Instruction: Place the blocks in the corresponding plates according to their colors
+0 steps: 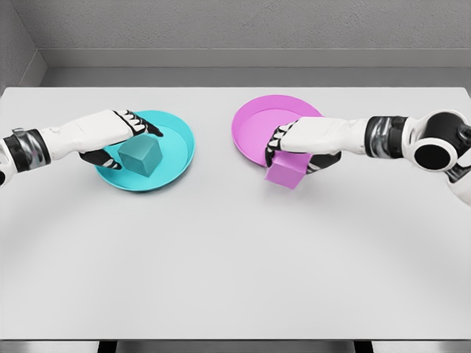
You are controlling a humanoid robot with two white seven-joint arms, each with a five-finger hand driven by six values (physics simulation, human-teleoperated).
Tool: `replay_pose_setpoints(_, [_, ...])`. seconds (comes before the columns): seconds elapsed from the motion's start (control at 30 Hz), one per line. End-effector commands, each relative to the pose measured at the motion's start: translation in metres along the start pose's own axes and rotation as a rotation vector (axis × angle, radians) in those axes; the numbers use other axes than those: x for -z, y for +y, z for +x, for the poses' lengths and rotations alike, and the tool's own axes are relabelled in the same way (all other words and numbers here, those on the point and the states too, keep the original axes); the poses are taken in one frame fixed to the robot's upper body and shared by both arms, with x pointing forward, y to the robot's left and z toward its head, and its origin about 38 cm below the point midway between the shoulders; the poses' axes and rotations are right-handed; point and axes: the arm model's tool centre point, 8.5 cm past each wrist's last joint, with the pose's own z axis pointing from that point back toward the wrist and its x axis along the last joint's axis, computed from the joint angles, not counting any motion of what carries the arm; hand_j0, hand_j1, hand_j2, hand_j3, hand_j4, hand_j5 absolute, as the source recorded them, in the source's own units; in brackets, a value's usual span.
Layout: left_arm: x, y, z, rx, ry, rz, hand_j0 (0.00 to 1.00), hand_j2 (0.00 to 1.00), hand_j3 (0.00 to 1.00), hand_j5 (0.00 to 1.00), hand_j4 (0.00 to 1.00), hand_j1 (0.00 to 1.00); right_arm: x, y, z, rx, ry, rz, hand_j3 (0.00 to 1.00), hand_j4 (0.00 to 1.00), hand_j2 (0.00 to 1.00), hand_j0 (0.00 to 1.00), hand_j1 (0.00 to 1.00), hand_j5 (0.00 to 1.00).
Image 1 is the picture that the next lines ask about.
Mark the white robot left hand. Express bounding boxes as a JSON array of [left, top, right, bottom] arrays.
[[71, 109, 164, 171]]

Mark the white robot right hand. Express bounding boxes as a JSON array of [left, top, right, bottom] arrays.
[[264, 117, 342, 176]]

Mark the pink block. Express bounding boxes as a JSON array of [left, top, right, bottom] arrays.
[[263, 149, 313, 191]]

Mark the cyan block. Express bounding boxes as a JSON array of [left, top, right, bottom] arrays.
[[118, 134, 163, 179]]

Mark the pink plate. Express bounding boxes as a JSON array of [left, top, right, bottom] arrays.
[[231, 94, 325, 168]]

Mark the cyan plate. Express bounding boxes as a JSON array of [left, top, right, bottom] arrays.
[[94, 109, 196, 193]]

